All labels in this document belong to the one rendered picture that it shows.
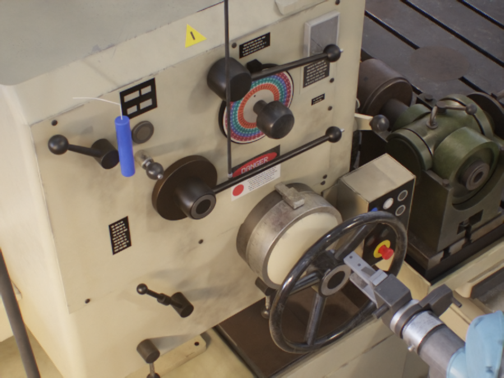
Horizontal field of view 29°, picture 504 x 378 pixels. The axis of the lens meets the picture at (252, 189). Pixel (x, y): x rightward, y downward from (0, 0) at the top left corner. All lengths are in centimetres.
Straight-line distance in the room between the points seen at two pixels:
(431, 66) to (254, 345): 107
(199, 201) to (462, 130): 86
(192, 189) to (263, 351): 103
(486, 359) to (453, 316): 145
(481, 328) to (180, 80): 70
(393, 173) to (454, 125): 31
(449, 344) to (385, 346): 135
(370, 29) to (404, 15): 15
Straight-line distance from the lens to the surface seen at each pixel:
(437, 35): 333
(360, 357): 302
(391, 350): 314
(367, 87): 260
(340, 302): 293
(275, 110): 184
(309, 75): 197
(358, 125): 224
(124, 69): 170
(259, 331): 284
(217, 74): 176
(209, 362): 280
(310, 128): 207
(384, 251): 234
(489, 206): 262
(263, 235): 207
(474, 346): 146
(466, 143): 244
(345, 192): 225
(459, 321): 286
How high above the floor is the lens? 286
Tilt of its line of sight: 44 degrees down
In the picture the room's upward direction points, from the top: straight up
